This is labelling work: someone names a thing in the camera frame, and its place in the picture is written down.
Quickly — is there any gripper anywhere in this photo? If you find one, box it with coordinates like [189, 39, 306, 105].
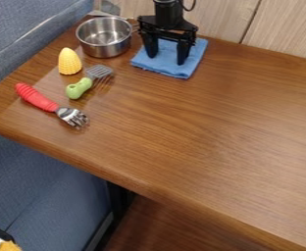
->
[135, 15, 201, 67]

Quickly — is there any blue cloth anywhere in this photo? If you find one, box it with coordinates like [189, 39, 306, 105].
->
[128, 36, 210, 80]

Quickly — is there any silver pot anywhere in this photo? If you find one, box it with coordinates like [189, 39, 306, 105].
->
[74, 16, 140, 59]

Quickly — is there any yellow toy corn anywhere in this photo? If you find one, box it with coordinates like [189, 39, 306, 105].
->
[56, 46, 84, 76]

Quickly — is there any green handled grey spatula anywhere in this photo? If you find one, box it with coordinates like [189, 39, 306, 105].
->
[64, 64, 116, 100]

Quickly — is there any red handled silver fork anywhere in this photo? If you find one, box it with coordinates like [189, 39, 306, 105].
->
[14, 81, 92, 128]

